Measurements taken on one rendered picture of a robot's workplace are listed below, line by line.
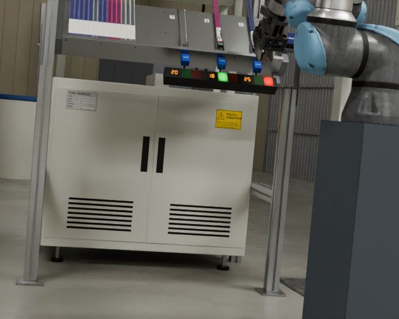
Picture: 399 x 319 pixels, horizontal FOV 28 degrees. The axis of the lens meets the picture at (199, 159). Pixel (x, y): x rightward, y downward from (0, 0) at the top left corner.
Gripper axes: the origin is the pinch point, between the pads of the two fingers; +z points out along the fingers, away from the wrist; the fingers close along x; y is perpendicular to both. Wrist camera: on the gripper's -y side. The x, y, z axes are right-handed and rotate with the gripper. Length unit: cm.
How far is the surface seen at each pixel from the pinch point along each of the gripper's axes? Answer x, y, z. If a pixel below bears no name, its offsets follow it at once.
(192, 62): -19.0, -2.3, 7.6
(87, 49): -51, -2, 7
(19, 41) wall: -113, -672, 640
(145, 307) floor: -30, 65, 37
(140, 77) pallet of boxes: 0, -230, 245
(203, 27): -15.5, -15.2, 4.8
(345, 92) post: 32.3, -3.2, 15.2
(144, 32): -34.1, -10.1, 4.8
